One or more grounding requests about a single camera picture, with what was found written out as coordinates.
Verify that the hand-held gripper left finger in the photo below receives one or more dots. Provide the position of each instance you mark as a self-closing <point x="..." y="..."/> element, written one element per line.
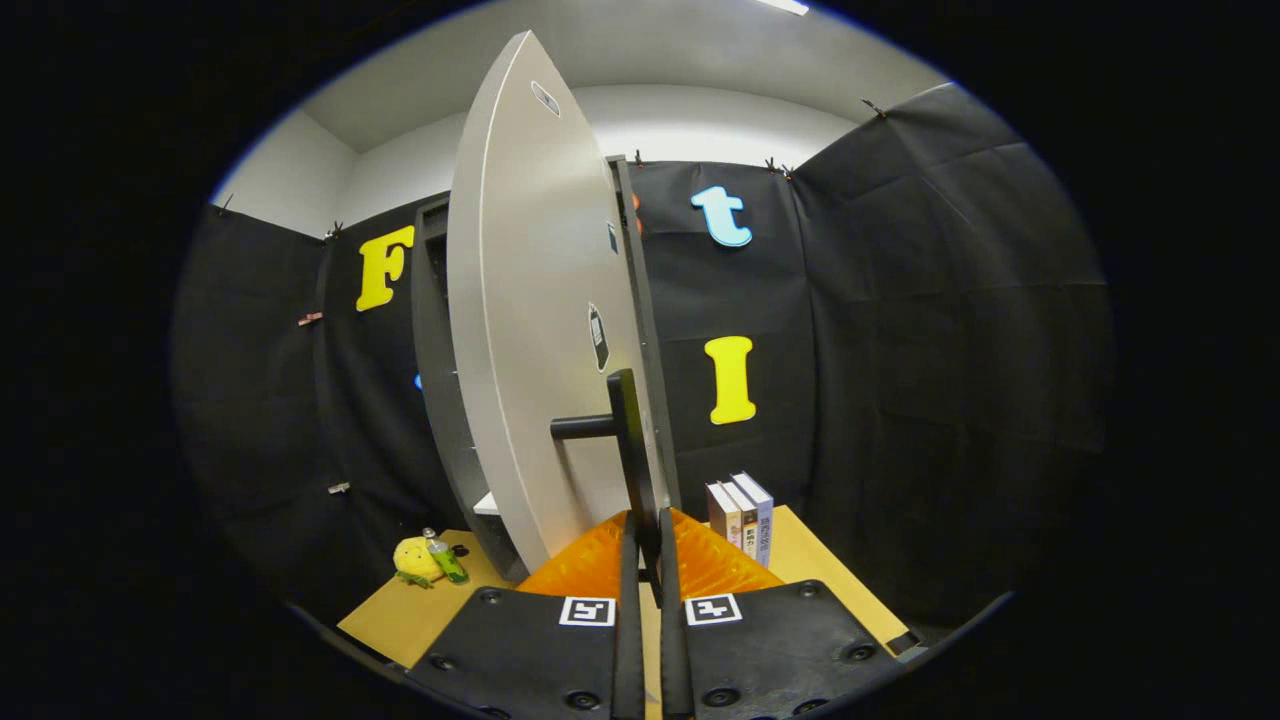
<point x="630" y="640"/>

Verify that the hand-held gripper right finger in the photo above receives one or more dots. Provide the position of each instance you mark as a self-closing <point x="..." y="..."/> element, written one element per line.
<point x="672" y="640"/>

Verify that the white cabinet shelf board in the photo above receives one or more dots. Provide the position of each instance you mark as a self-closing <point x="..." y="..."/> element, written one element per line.
<point x="487" y="503"/>

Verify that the brown spine book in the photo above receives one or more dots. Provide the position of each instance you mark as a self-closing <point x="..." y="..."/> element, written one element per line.
<point x="722" y="515"/>

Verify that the white spine book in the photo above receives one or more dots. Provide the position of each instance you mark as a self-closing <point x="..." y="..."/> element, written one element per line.
<point x="744" y="525"/>

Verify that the blue grey book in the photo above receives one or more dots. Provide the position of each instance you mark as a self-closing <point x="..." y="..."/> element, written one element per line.
<point x="763" y="520"/>

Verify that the green plastic bottle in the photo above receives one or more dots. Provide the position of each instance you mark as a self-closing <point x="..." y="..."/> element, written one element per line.
<point x="447" y="562"/>

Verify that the black tape strip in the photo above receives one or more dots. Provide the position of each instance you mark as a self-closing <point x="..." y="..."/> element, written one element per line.
<point x="904" y="642"/>

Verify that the yellow plush toy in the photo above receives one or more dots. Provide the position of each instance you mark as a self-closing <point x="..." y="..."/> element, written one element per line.
<point x="412" y="560"/>

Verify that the black backdrop cloth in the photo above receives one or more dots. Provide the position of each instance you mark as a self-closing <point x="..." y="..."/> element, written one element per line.
<point x="950" y="350"/>

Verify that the ceiling light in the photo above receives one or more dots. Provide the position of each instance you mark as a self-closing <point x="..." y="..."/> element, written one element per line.
<point x="785" y="6"/>

